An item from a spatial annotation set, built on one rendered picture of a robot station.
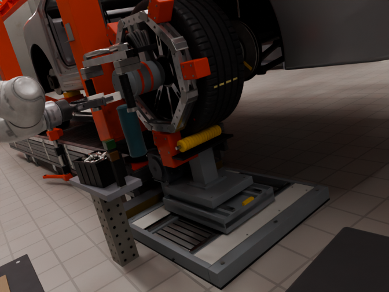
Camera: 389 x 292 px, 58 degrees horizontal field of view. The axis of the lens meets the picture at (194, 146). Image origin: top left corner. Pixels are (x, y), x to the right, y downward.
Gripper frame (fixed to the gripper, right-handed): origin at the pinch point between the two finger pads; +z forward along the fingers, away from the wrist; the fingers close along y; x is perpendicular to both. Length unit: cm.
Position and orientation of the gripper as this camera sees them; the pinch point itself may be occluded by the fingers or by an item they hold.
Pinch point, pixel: (109, 96)
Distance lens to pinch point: 138.0
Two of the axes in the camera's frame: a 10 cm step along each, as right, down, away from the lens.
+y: 6.3, 0.9, -7.7
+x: -2.2, -9.3, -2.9
